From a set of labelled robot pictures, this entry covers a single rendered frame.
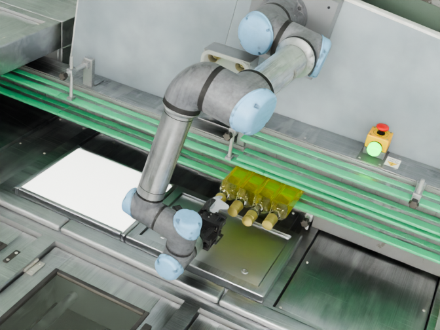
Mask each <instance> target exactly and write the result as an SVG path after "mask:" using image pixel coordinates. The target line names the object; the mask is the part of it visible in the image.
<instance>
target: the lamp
mask: <svg viewBox="0 0 440 330"><path fill-rule="evenodd" d="M381 151H382V145H381V144H380V143H379V142H377V141H372V142H370V143H369V144H368V147H367V152H368V153H369V154H370V155H371V156H378V155H379V154H380V153H381Z"/></svg>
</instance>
